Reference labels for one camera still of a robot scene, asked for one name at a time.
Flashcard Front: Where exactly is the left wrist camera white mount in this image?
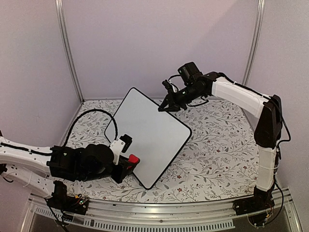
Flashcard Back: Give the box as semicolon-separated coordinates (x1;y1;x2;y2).
109;134;132;165

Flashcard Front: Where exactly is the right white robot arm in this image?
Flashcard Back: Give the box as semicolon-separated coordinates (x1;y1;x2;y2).
158;62;283;192

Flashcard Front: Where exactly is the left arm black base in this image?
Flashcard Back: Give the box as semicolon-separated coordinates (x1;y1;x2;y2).
47;180;89;215

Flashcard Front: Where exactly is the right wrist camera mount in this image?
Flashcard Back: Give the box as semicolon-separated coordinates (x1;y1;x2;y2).
162;80;179;94

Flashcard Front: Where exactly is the left aluminium frame post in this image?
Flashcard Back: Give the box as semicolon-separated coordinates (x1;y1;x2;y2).
55;0;84;103

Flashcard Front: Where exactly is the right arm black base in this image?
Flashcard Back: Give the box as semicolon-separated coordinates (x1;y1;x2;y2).
233;185;275;227

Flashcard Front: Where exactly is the aluminium front rail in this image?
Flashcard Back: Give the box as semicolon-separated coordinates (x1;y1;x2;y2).
21;188;303;232

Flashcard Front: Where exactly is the aluminium frame post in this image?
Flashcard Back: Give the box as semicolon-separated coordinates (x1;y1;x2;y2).
242;0;265;86
55;0;84;103

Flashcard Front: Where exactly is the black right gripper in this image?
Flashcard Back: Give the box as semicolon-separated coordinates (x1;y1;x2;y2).
158;84;203;113

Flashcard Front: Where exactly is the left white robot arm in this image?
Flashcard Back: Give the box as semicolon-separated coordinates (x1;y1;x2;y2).
0;134;140;210

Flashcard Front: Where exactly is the red whiteboard eraser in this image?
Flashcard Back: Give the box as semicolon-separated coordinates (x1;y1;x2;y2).
128;154;140;168

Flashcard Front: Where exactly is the right aluminium frame post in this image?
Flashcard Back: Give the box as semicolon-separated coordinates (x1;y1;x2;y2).
242;0;265;86

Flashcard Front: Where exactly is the white whiteboard black frame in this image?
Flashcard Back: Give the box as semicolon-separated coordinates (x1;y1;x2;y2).
113;87;192;189

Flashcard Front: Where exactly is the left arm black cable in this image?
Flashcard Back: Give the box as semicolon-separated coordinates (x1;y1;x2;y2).
64;109;120;148

